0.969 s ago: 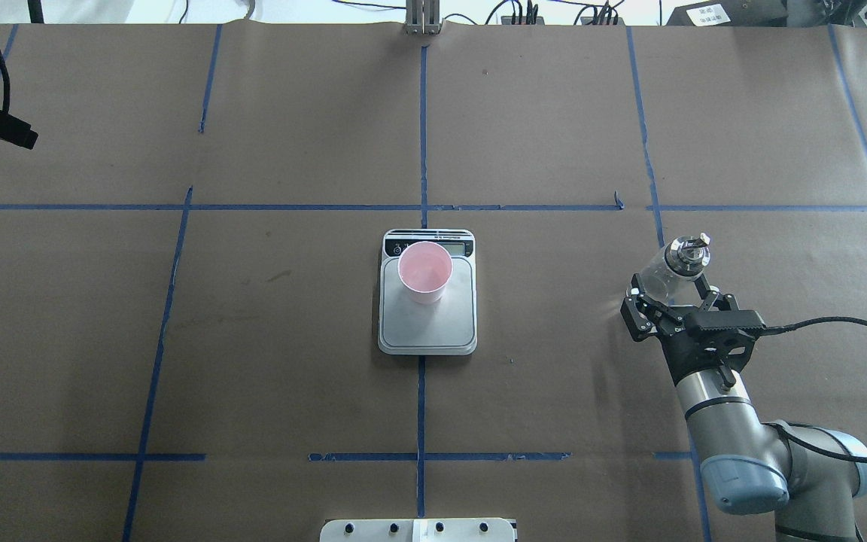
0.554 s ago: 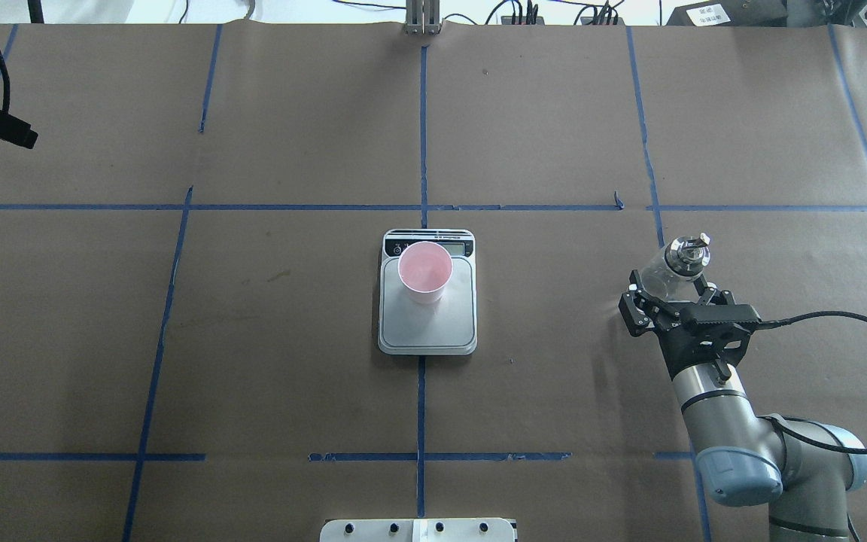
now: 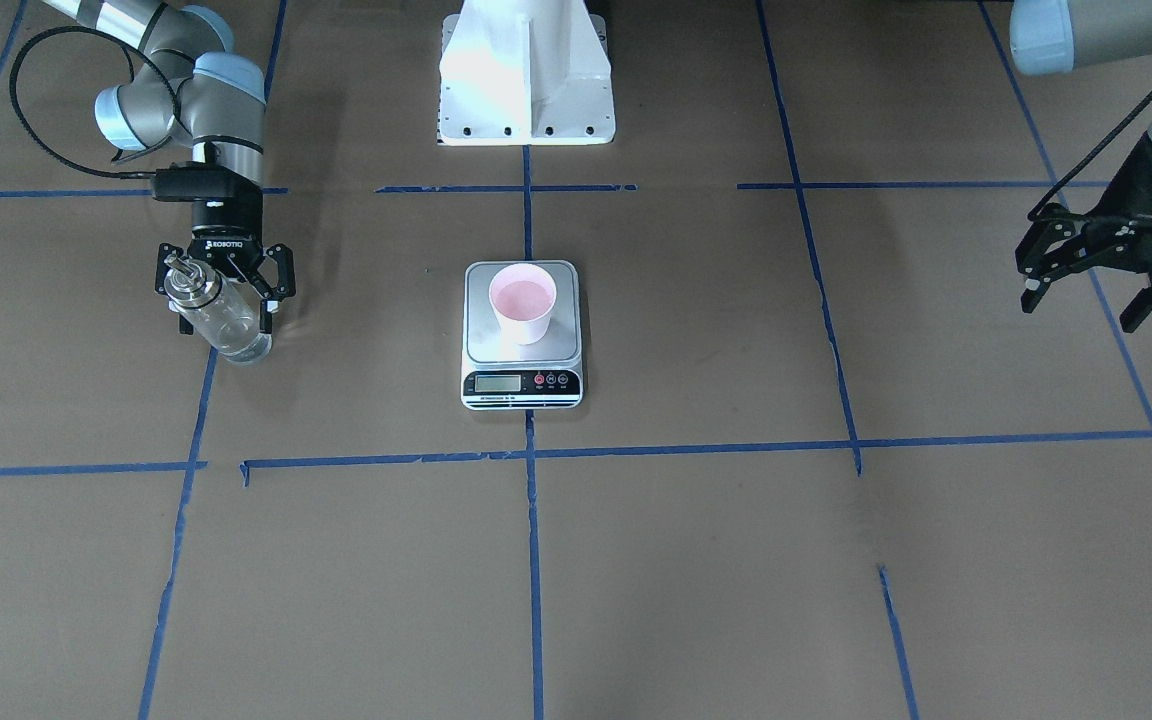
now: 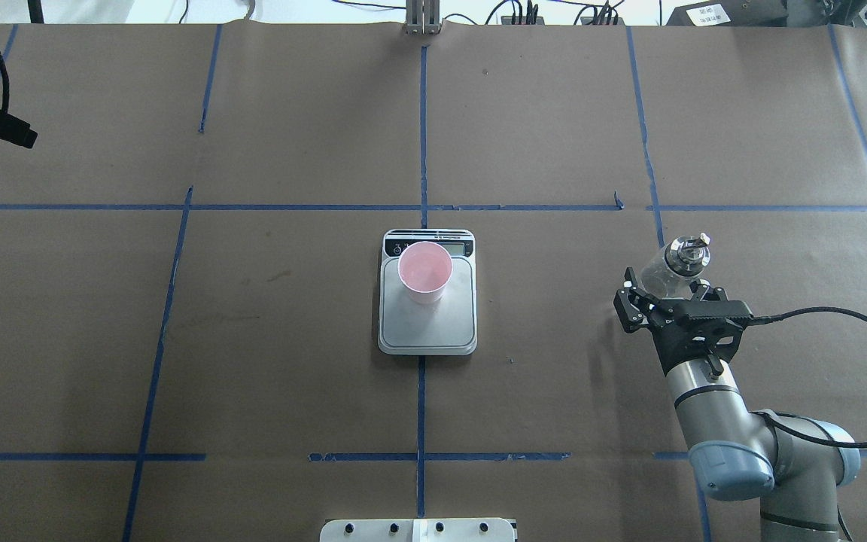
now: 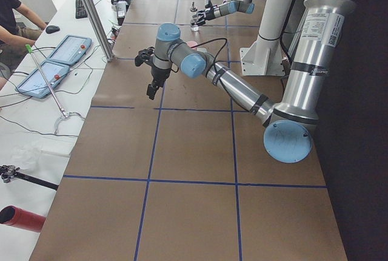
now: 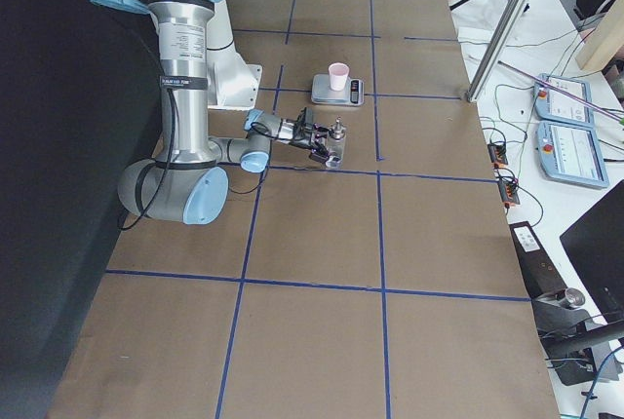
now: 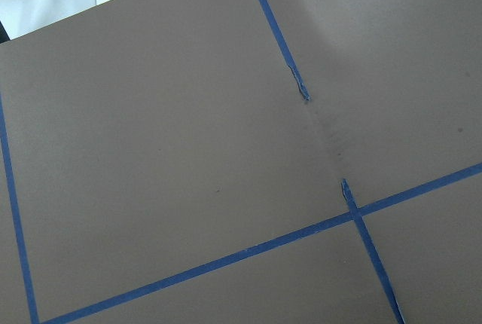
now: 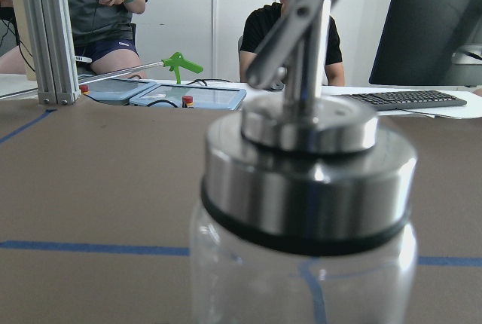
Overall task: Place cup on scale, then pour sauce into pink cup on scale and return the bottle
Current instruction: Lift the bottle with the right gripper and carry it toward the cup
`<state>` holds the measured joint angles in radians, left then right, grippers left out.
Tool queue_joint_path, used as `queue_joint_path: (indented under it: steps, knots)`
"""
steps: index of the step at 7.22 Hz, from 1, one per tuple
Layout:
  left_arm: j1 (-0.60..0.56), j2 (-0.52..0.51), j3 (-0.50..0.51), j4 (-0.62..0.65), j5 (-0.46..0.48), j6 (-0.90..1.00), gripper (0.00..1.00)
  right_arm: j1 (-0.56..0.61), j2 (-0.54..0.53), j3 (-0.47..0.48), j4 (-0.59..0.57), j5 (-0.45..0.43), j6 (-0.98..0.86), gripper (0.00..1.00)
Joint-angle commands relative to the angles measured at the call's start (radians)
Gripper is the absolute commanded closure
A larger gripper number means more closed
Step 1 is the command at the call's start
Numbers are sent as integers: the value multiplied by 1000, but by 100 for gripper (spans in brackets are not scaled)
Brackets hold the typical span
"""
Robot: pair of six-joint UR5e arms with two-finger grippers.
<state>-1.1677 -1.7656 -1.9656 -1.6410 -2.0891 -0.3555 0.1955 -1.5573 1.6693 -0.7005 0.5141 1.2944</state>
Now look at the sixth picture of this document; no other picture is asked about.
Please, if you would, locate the aluminium frame post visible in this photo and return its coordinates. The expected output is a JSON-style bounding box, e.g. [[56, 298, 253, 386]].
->
[[466, 0, 528, 102]]

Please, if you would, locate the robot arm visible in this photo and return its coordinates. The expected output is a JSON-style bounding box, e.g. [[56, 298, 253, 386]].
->
[[90, 0, 344, 225]]

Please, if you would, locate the blue teach pendant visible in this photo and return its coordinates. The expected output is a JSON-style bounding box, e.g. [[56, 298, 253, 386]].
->
[[536, 121, 609, 189], [534, 73, 594, 126]]

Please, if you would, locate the blue teach pendant near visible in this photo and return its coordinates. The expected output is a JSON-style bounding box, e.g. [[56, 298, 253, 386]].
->
[[536, 121, 609, 189]]

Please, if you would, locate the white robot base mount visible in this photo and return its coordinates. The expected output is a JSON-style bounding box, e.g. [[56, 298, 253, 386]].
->
[[206, 0, 262, 111]]

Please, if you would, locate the clear glass sauce bottle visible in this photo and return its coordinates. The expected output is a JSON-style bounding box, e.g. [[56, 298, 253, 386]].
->
[[326, 117, 346, 169]]

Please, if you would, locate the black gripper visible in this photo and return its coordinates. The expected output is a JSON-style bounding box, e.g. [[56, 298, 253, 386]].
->
[[290, 117, 336, 164]]

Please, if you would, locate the brown paper table cover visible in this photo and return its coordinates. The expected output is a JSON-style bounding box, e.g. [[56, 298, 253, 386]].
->
[[49, 0, 559, 418]]

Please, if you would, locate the blue teach pendant far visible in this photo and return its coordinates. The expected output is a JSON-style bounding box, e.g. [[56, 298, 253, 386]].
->
[[534, 73, 594, 126]]

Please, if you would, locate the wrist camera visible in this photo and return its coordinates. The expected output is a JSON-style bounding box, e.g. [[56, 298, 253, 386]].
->
[[297, 107, 315, 129]]

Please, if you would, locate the white digital kitchen scale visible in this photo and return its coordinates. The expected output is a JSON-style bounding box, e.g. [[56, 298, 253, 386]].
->
[[311, 74, 364, 106]]

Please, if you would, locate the black monitor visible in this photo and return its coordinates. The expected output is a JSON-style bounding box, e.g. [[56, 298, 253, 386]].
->
[[560, 183, 623, 320]]

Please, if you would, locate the black box with label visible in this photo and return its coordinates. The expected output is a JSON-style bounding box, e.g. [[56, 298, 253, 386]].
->
[[509, 221, 567, 299]]

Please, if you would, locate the pink plastic cup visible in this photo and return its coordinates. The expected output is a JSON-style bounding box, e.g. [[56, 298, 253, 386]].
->
[[328, 62, 350, 92]]

